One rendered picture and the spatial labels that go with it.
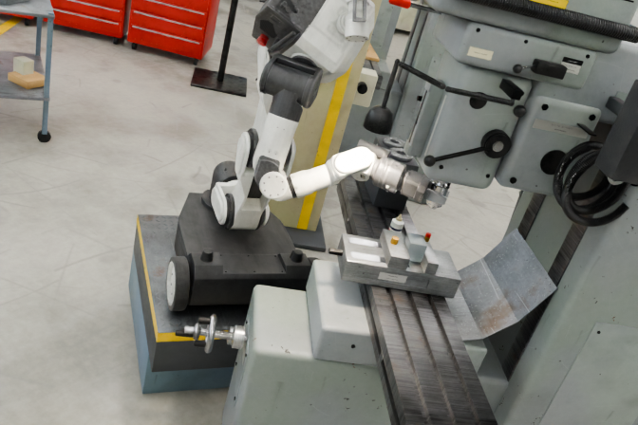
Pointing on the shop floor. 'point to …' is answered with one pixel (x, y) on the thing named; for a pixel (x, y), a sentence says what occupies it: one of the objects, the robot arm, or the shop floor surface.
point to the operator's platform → (165, 329)
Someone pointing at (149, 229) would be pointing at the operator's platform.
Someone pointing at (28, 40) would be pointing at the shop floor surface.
